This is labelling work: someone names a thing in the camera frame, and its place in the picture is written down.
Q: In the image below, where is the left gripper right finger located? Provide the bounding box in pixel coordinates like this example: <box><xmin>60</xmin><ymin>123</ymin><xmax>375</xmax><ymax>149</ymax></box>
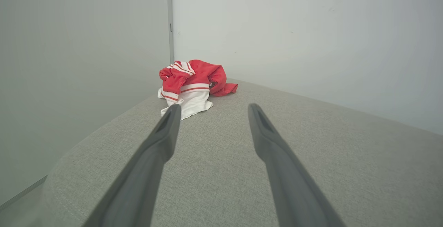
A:
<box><xmin>248</xmin><ymin>103</ymin><xmax>346</xmax><ymax>227</ymax></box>

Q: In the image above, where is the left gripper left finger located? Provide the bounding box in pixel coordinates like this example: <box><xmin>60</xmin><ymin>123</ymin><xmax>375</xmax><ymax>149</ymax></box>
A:
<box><xmin>82</xmin><ymin>104</ymin><xmax>182</xmax><ymax>227</ymax></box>

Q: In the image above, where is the red and white garment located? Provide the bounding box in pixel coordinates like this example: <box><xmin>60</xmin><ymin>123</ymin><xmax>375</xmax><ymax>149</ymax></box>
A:
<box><xmin>158</xmin><ymin>60</ymin><xmax>238</xmax><ymax>121</ymax></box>

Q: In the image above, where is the grey skirting board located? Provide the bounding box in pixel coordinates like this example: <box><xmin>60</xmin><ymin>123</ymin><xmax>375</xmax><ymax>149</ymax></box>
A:
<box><xmin>0</xmin><ymin>175</ymin><xmax>48</xmax><ymax>211</ymax></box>

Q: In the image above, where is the grey wall corner strip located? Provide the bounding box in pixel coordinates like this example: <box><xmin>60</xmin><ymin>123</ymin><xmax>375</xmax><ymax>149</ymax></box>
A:
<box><xmin>166</xmin><ymin>0</ymin><xmax>174</xmax><ymax>64</ymax></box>

